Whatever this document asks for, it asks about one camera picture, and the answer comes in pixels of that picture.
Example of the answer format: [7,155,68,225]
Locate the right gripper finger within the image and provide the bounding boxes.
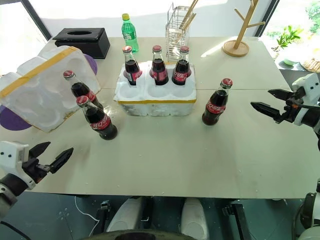
[250,100,285,125]
[267,88,293,103]

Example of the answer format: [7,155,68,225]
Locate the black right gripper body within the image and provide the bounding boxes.
[280,89,311,123]

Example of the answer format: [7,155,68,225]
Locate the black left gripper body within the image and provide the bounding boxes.
[21,156,52,185]

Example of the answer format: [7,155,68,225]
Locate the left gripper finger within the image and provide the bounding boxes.
[28,141,52,159]
[48,147,75,175]

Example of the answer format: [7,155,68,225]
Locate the glass cola bottle red cap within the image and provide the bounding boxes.
[62,70,105,111]
[122,45,144,87]
[75,95,119,142]
[201,77,234,127]
[149,44,170,86]
[171,45,193,86]

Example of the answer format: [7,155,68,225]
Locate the white foam lid yellow tape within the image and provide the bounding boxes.
[0,45,102,134]

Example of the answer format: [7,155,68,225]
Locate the white foam bottle tray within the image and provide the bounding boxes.
[113,61,198,118]

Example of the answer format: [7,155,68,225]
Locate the black tissue box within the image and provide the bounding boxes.
[52,27,111,60]

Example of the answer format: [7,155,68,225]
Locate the green bowl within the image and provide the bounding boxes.
[283,58,301,67]

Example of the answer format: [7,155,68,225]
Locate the round purple mat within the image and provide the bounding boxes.
[0,54,99,132]

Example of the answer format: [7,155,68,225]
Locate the woven basket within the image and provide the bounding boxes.
[300,57,320,74]

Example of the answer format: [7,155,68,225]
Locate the green potted plant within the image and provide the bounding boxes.
[270,24,305,60]

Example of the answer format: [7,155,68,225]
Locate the wooden mug tree stand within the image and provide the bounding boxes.
[222,0,266,58]

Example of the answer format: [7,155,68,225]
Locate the black table leg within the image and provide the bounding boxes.
[221,203,254,240]
[95,199,111,234]

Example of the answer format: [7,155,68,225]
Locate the white rounded shell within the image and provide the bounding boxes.
[180,197,210,240]
[106,198,144,240]

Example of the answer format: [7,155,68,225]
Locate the dark rounded shape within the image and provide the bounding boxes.
[81,228,199,240]

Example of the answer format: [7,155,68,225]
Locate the wooden chopstick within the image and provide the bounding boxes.
[183,0,200,18]
[179,13,197,32]

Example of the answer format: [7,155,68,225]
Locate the green plastic soda bottle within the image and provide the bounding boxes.
[121,13,140,54]

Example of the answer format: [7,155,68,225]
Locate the thin white cable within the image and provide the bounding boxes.
[74,195,101,223]

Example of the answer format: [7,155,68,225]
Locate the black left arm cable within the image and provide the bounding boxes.
[0,219,26,240]

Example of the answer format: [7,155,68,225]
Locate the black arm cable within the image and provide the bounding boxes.
[295,199,308,229]
[0,219,26,240]

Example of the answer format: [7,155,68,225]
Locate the black window frame post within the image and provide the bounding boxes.
[20,0,53,41]
[254,0,281,39]

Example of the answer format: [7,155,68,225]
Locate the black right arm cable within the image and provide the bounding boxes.
[295,199,308,229]

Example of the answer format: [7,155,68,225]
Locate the metal wire utensil rack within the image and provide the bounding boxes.
[164,2,191,66]

